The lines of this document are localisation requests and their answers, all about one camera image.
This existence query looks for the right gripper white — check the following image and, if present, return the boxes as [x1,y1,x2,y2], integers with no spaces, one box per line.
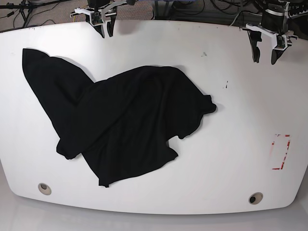
[70,0,127,38]

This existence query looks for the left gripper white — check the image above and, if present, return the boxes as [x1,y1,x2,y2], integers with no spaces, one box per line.
[243,24,298,65]

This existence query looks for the black T-shirt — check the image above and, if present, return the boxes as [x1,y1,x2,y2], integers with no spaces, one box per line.
[22,49,217,187]

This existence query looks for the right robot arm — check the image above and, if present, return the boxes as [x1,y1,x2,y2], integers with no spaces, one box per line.
[70,0,128,38]

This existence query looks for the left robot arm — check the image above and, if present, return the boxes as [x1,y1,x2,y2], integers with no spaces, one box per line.
[243,0,303,65]

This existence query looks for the black tripod stand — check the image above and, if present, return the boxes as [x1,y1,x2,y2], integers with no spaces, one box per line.
[0,0,63,29]

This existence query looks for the red tape rectangle marking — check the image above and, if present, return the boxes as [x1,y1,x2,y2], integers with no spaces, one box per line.
[269,134,291,170]

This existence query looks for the right table cable grommet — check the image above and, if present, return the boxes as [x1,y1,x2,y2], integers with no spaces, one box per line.
[248,192,263,205]

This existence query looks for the table cable grommet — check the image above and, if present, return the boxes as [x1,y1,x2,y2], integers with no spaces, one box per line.
[38,183,51,195]
[248,192,263,205]

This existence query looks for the left table cable grommet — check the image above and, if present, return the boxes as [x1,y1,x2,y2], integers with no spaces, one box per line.
[38,183,51,195]

